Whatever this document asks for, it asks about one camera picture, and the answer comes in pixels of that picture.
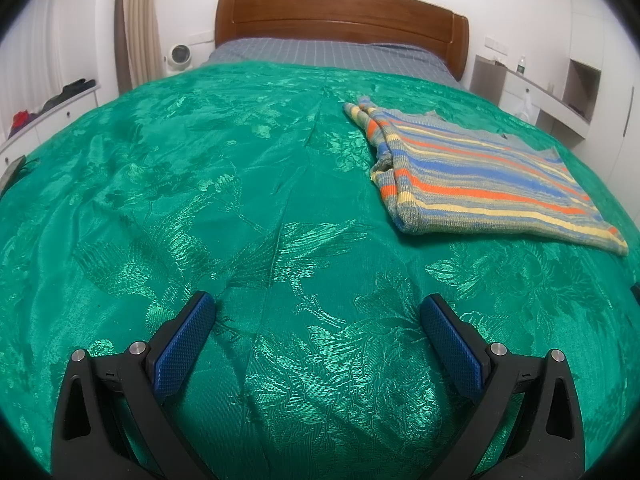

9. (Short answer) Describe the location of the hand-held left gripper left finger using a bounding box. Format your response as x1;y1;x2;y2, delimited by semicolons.
50;290;222;480

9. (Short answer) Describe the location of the red cloth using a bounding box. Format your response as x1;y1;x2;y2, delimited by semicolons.
7;110;36;138

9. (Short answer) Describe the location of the dark clothes pile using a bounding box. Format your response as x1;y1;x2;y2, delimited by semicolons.
42;78;97;111

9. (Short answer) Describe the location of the grey checked pillow bedding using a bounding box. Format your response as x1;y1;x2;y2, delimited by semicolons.
202;37;461;83

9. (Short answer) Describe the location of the white drawer cabinet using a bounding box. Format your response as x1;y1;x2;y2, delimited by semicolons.
0;82;101;196

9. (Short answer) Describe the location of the green patterned blanket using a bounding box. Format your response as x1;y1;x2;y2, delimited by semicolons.
0;60;640;480

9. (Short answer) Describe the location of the white wardrobe with niche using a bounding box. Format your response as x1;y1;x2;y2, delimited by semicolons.
565;0;640;196

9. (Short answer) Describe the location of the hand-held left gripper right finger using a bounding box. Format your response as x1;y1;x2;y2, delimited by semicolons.
419;294;587;480

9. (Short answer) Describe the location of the brown wooden headboard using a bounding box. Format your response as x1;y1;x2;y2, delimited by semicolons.
215;0;471;83

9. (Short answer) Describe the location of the small white fan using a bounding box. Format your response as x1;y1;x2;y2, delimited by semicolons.
167;44;194;77

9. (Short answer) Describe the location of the striped knit sweater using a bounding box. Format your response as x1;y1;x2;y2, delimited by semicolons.
343;96;629;257

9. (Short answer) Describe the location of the beige curtain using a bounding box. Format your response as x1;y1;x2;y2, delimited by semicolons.
115;0;163;96

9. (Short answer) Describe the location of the white bedside table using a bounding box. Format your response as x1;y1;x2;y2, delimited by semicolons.
470;54;588;141

